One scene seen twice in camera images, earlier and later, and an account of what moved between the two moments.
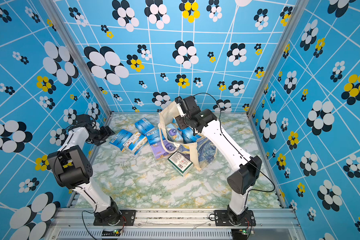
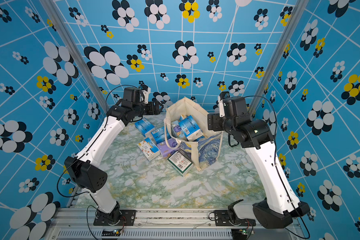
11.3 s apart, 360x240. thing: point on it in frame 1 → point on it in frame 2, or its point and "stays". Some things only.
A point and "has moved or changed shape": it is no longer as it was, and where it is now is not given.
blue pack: [134, 144] → [149, 148]
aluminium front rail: [172, 224] stays
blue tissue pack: [120, 138] has moved or changed shape
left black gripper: [106, 133] → [157, 110]
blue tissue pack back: [143, 126] stays
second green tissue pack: [181, 164] stays
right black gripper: [180, 122] → [214, 121]
